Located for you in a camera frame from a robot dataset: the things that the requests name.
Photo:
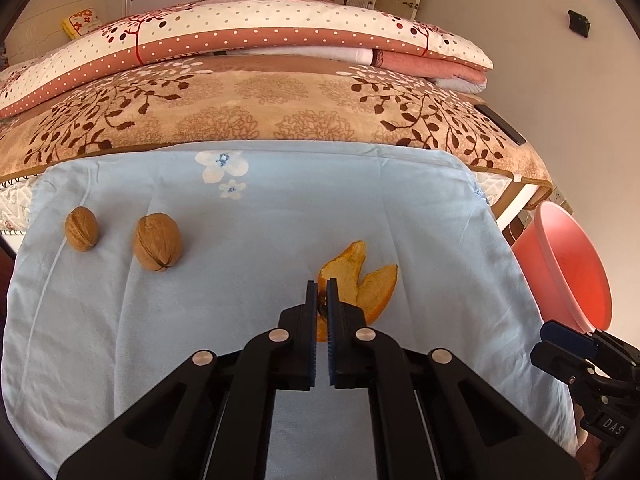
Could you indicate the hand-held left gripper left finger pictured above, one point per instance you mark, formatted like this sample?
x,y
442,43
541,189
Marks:
x,y
311,330

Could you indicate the folded polka dot quilt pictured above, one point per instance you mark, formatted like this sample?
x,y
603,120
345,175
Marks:
x,y
240,30

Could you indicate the orange peel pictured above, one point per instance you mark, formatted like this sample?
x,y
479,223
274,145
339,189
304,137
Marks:
x,y
360,280

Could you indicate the brown leaf print blanket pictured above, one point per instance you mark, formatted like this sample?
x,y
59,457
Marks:
x,y
280,105

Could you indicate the pink plastic basin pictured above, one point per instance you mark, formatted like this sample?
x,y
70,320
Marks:
x,y
575,270

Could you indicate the walnut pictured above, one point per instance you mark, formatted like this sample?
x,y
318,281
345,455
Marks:
x,y
156,242
81,228

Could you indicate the white bed frame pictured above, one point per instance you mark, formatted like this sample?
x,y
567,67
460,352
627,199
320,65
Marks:
x,y
520,205

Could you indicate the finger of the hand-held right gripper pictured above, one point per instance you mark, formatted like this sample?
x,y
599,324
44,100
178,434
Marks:
x,y
557,362
567,336

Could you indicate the black smartphone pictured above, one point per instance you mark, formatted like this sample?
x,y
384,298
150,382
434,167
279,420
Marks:
x,y
502,125

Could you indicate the yellow embroidered pillow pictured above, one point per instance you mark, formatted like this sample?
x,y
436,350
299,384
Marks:
x,y
82,22

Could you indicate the black wall device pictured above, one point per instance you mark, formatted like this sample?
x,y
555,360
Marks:
x,y
579,22

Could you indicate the light blue floral cloth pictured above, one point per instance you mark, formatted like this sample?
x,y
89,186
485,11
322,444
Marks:
x,y
280,210

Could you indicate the white quilted mattress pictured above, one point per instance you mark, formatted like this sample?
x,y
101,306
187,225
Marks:
x,y
17,205

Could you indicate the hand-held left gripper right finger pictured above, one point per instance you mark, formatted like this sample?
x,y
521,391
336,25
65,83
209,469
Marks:
x,y
331,330

